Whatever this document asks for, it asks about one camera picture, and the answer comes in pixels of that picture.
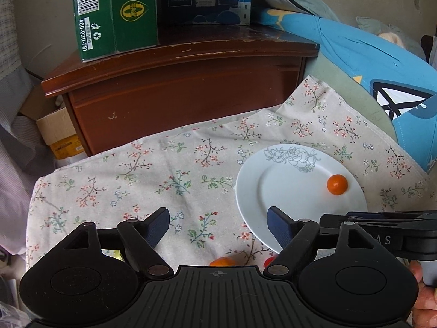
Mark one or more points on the green bed sheet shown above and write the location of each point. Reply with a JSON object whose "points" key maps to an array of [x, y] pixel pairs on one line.
{"points": [[341, 82]]}

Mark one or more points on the blue shark plush pillow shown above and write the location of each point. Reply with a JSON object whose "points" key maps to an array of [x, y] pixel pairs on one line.
{"points": [[368, 58]]}

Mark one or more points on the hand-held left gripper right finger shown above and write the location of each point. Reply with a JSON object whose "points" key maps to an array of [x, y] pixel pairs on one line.
{"points": [[277, 227]]}

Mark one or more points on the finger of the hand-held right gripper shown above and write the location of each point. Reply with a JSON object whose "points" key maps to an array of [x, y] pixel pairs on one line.
{"points": [[329, 221], [372, 214]]}

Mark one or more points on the floral tablecloth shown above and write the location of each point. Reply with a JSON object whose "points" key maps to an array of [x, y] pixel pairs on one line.
{"points": [[170, 164]]}

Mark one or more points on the grey green pillow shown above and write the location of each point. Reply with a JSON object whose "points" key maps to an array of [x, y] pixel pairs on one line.
{"points": [[406, 39]]}

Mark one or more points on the brown cardboard box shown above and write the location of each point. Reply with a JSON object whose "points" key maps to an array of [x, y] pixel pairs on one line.
{"points": [[56, 124]]}

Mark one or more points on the checked cloth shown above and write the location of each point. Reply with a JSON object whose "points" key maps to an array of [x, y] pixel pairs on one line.
{"points": [[8, 34]]}

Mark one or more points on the small orange tangerine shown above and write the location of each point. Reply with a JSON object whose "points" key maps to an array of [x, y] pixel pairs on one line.
{"points": [[337, 183], [222, 262]]}

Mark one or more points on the green carton box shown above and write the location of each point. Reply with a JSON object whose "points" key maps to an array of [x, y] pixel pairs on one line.
{"points": [[112, 13]]}

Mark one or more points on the person's right hand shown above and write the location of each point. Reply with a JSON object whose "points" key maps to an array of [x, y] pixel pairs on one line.
{"points": [[426, 309]]}

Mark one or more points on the yellow green object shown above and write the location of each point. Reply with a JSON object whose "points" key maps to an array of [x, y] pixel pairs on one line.
{"points": [[114, 254]]}

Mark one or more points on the small red fruit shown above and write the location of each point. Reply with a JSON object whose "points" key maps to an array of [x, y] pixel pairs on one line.
{"points": [[269, 261]]}

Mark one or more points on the white plate with flower print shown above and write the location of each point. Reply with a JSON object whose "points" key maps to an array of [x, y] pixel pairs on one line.
{"points": [[290, 191]]}

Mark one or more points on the small beige plush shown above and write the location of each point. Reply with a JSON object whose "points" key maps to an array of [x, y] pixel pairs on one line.
{"points": [[392, 37]]}

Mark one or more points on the brown wooden nightstand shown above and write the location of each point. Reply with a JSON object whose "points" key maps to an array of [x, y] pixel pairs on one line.
{"points": [[187, 88]]}

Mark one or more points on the clear plastic bag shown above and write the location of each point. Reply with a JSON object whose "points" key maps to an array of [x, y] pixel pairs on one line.
{"points": [[12, 314]]}

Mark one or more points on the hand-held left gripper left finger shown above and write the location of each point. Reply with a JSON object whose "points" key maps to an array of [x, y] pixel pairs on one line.
{"points": [[159, 227]]}

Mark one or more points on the yellow box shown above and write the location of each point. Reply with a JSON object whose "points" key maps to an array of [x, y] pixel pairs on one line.
{"points": [[66, 147]]}

